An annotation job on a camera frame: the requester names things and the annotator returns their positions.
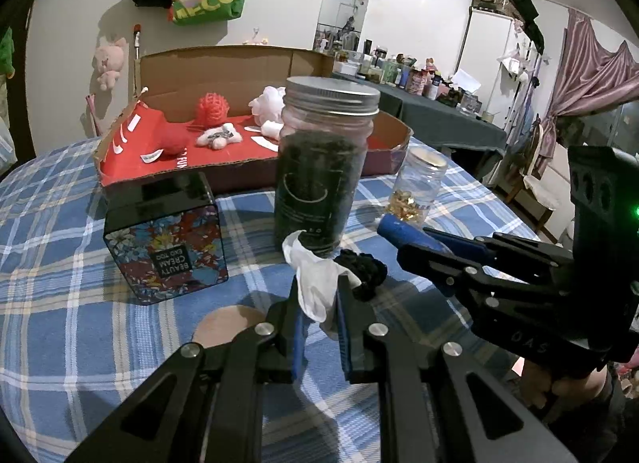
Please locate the red cloth bundle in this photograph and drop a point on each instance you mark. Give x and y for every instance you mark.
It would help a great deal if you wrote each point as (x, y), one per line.
(169, 138)

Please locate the white plastic bag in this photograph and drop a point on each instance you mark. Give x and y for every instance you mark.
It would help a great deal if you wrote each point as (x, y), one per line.
(5, 148)

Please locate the white fabric wardrobe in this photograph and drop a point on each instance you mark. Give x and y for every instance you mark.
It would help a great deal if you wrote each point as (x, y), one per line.
(491, 48)

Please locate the floral black tin box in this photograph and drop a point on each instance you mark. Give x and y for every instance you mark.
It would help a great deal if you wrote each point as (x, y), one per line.
(164, 243)

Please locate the wooden chair with white cushion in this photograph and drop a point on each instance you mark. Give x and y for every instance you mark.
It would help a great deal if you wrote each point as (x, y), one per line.
(541, 183)

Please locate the cardboard box with red lining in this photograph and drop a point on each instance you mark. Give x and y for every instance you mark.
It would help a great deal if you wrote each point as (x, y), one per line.
(224, 73)

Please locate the pink plush toy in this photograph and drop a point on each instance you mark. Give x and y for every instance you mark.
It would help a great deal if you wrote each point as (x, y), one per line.
(111, 61)

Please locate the patterned storage bag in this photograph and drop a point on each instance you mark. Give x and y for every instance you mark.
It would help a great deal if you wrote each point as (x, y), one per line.
(491, 1)

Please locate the person's right hand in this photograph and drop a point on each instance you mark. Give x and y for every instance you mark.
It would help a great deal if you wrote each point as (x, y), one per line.
(564, 388)

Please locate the red mesh bath pouf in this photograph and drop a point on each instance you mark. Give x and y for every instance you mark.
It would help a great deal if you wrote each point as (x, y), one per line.
(212, 108)

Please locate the black scrunchie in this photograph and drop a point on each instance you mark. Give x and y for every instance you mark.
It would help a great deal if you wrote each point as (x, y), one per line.
(369, 273)

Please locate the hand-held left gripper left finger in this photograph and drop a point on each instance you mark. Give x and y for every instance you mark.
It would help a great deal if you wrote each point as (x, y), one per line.
(298, 343)

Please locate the white thin glove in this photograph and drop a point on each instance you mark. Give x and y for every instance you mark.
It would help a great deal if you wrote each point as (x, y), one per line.
(314, 283)

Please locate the side table with bottles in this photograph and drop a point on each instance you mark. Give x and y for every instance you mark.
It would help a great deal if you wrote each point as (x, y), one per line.
(404, 76)

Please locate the dark garment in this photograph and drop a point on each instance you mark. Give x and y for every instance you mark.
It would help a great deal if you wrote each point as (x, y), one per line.
(526, 8)

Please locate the tan round pad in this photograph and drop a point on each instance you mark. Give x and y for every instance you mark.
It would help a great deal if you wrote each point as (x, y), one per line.
(224, 325)

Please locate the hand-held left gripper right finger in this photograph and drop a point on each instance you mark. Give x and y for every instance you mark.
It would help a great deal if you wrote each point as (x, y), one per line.
(347, 338)

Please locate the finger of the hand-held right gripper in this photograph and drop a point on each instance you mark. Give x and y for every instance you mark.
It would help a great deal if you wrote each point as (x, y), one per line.
(397, 231)
(434, 263)

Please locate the blue plaid tablecloth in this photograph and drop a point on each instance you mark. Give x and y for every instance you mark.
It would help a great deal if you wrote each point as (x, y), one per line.
(75, 343)

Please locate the table with dark green cloth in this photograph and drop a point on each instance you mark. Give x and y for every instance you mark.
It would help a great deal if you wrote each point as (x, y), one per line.
(449, 123)

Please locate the green plush toy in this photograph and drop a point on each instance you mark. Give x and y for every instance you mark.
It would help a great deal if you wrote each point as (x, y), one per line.
(5, 51)

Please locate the large jar with metal lid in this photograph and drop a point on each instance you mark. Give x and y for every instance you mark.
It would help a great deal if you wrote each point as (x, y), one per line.
(319, 168)

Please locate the small clear plastic jar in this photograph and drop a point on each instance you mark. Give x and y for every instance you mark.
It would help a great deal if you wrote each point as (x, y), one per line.
(417, 183)

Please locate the pink curtain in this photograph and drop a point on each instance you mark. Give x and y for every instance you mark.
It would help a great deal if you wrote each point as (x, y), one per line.
(584, 73)

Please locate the white envelope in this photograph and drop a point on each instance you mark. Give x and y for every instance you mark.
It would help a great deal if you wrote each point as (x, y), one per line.
(465, 81)

